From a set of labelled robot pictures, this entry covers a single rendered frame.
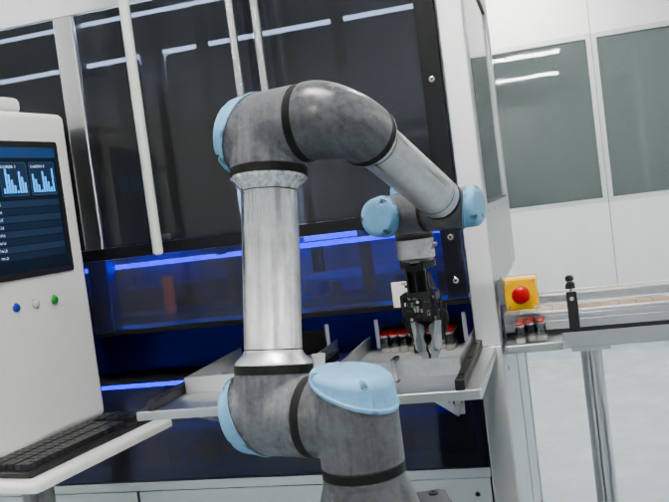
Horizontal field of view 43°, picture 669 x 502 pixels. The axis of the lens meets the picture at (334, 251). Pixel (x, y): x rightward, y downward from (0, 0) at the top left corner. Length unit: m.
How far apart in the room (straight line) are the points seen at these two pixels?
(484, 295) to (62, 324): 0.99
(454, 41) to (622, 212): 4.69
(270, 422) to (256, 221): 0.29
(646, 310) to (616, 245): 4.50
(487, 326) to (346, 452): 0.89
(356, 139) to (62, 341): 1.10
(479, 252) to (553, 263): 4.63
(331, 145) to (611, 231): 5.43
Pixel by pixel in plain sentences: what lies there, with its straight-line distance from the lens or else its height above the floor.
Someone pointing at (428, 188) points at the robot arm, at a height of 1.25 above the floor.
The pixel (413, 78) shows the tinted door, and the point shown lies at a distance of 1.98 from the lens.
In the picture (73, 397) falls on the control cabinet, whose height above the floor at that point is 0.87.
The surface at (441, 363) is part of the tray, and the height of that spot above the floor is 0.90.
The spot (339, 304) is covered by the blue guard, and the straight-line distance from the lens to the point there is 2.02.
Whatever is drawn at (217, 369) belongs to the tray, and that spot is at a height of 0.90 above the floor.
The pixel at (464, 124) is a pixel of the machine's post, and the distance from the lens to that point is 1.95.
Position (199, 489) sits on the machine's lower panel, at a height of 0.58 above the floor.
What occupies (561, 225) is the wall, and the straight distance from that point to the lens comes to 6.54.
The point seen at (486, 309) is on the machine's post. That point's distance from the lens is 1.96.
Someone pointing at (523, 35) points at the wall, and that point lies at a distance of 6.62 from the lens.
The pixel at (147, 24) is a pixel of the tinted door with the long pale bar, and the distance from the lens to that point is 2.21.
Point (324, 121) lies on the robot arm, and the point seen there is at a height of 1.36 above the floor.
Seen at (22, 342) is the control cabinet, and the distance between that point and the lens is 2.01.
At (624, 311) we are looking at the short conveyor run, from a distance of 2.07.
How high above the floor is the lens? 1.24
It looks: 3 degrees down
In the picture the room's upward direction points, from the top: 7 degrees counter-clockwise
